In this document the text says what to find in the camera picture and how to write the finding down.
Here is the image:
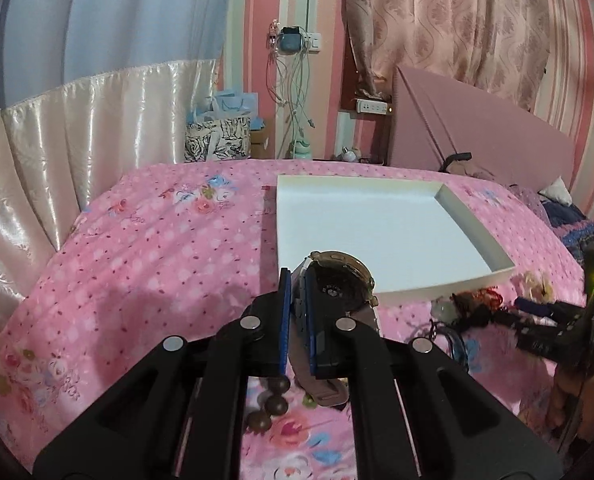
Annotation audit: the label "blue charger on socket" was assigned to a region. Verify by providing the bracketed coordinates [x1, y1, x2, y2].
[277, 26, 305, 55]

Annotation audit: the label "black handle on bed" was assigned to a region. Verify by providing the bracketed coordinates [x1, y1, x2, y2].
[438, 152, 472, 174]

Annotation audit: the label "red knot wooden pendant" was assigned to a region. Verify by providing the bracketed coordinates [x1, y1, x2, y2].
[474, 287, 504, 311]

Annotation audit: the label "pink floral bedspread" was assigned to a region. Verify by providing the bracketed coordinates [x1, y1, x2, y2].
[0, 160, 585, 479]

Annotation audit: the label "pink patterned curtain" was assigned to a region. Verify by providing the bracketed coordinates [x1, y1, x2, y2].
[345, 0, 550, 110]

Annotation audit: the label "white shallow tray box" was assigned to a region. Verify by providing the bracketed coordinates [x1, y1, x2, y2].
[276, 176, 515, 302]

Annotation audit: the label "purple dotted blanket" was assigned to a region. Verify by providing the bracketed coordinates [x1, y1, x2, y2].
[506, 184, 551, 226]

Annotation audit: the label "hanging charger cables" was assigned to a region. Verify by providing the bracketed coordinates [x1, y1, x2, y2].
[265, 19, 319, 146]

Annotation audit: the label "watch with beige strap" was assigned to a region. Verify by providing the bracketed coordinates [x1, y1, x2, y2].
[288, 252, 379, 410]

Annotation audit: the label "cream satin curtain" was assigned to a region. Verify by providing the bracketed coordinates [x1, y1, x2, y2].
[0, 60, 219, 349]

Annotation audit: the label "white power strip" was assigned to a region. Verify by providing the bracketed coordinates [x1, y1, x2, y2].
[355, 99, 391, 115]

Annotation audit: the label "cardboard box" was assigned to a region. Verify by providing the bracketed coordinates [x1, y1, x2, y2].
[249, 128, 274, 159]

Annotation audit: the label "black white patterned bag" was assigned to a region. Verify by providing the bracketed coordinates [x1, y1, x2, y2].
[184, 117, 250, 162]

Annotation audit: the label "dark knitted blanket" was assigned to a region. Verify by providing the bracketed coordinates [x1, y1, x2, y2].
[542, 200, 594, 266]

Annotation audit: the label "black cord bracelet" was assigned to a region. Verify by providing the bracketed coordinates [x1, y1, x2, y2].
[411, 318, 471, 376]

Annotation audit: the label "cream fabric scrunchie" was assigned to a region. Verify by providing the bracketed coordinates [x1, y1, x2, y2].
[518, 271, 555, 304]

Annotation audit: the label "person's right hand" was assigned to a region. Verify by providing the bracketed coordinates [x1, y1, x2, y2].
[546, 365, 594, 442]

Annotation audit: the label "brown wooden bead bracelet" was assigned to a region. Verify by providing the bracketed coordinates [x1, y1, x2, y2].
[245, 375, 294, 435]

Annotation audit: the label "pink bed headboard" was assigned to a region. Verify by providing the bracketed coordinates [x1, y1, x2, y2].
[388, 65, 574, 191]

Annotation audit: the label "white pillow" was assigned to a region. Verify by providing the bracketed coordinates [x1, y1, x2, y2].
[538, 177, 573, 206]

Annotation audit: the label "light blue gift bag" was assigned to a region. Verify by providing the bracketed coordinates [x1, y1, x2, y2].
[186, 90, 259, 125]

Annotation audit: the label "blue sheer curtain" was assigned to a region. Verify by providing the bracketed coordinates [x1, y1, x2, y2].
[0, 0, 229, 109]

